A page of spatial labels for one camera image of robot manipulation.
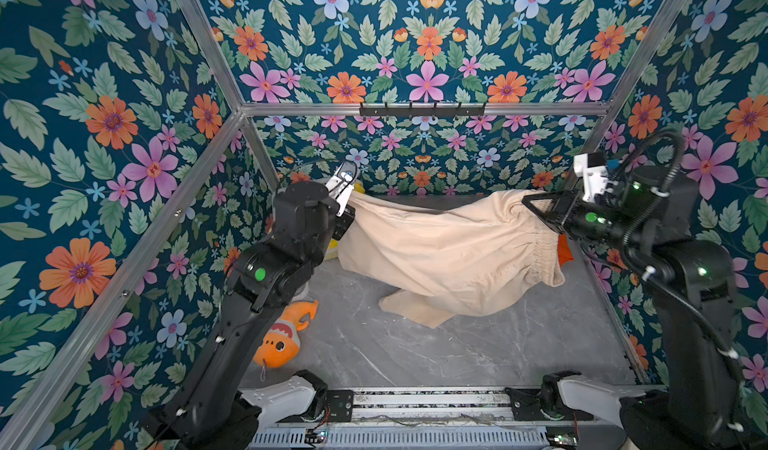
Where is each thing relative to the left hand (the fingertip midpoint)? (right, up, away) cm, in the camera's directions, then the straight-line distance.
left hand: (333, 181), depth 57 cm
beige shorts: (+20, -17, +5) cm, 27 cm away
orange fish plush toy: (-18, -39, +19) cm, 47 cm away
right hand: (+36, -3, -3) cm, 37 cm away
